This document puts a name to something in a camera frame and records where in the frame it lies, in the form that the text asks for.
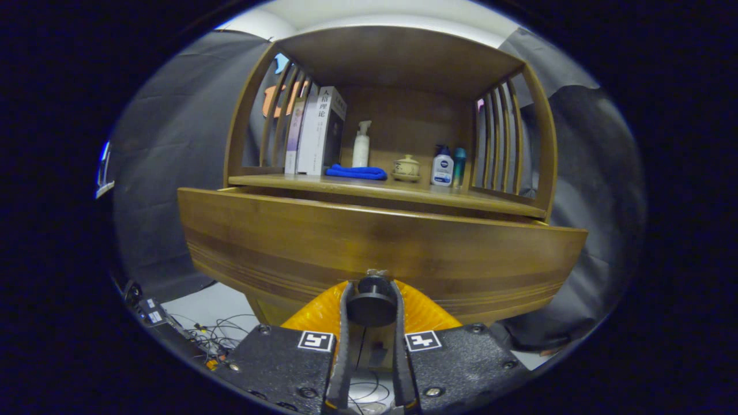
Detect beige lidded teacup with saucer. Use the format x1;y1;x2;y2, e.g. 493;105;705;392
392;154;421;183

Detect thin purple book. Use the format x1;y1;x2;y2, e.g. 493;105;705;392
284;98;306;175

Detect wooden countertop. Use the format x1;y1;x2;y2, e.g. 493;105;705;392
229;173;547;218

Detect blue folded cloth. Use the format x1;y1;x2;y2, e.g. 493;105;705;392
326;164;388;180

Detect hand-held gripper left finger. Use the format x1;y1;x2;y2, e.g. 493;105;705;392
216;280;365;415

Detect white lotion bottle blue cap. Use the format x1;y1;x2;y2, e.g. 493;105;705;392
431;145;455;187

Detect black floor cables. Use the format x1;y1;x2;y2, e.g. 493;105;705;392
170;313;257;361

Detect thick white book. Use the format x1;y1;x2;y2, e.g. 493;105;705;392
297;86;348;176

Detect black power strip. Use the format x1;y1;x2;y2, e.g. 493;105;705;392
124;281;174;332

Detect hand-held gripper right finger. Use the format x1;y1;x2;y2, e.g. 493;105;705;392
391;280;534;415

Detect white pump bottle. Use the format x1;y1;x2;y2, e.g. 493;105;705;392
352;120;372;168

